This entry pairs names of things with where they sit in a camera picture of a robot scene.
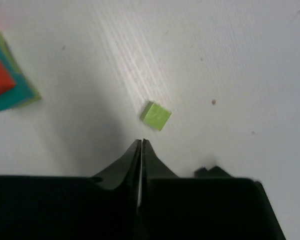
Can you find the long green block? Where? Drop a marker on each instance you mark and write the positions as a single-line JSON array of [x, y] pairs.
[[11, 65]]

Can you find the teal cube block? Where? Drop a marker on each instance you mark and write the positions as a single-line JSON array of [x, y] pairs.
[[18, 95]]

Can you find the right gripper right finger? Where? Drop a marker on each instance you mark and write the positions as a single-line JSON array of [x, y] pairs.
[[190, 208]]

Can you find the small green cube block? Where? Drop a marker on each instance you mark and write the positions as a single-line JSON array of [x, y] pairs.
[[155, 116]]

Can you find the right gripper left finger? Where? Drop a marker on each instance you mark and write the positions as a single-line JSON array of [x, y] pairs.
[[100, 207]]

